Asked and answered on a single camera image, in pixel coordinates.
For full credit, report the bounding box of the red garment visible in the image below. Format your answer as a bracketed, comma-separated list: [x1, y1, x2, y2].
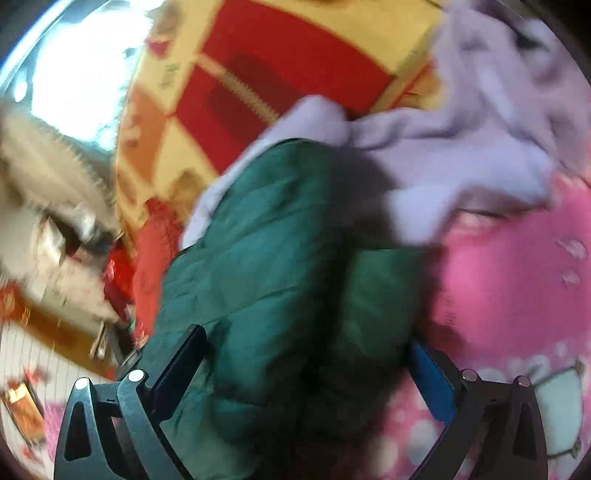
[104, 200, 188, 344]

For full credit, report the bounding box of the pink printed blanket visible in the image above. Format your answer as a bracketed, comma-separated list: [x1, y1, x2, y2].
[369, 171, 591, 480]

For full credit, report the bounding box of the yellow and red blanket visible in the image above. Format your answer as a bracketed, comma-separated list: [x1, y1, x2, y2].
[115, 0, 451, 245]

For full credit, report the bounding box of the bright window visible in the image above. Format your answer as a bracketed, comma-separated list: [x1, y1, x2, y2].
[11, 11, 158, 160]

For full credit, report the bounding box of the dark green padded jacket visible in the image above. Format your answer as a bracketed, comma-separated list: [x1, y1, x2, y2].
[139, 137, 439, 480]

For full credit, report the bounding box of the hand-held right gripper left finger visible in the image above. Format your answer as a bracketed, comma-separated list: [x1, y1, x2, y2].
[54, 323, 208, 480]

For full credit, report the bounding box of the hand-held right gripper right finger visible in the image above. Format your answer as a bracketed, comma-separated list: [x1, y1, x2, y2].
[406, 340, 551, 480]

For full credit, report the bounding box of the wooden frame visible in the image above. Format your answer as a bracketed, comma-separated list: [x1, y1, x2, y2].
[0, 284, 118, 381]

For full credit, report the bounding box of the lavender garment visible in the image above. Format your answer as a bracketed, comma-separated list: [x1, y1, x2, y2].
[179, 0, 571, 252]

